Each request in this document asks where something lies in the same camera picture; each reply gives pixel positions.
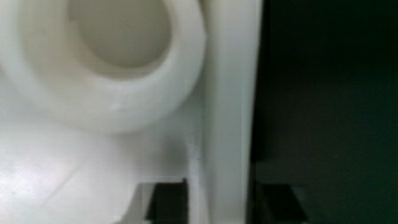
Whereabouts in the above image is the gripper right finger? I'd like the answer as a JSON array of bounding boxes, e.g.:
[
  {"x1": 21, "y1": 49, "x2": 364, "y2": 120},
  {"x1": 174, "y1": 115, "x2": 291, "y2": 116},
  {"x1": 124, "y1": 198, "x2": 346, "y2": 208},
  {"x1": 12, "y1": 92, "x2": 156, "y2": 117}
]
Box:
[{"x1": 258, "y1": 184, "x2": 309, "y2": 224}]

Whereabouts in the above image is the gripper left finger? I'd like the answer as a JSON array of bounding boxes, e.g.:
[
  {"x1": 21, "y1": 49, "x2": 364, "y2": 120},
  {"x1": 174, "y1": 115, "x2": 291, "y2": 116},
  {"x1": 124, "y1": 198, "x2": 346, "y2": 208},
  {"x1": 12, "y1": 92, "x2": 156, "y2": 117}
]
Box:
[{"x1": 146, "y1": 180, "x2": 188, "y2": 224}]

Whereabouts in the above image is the white square tabletop tray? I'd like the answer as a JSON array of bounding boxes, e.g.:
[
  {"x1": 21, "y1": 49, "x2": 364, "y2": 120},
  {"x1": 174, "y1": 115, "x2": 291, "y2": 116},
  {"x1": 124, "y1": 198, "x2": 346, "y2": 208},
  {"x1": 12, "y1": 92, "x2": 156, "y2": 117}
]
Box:
[{"x1": 0, "y1": 0, "x2": 263, "y2": 224}]

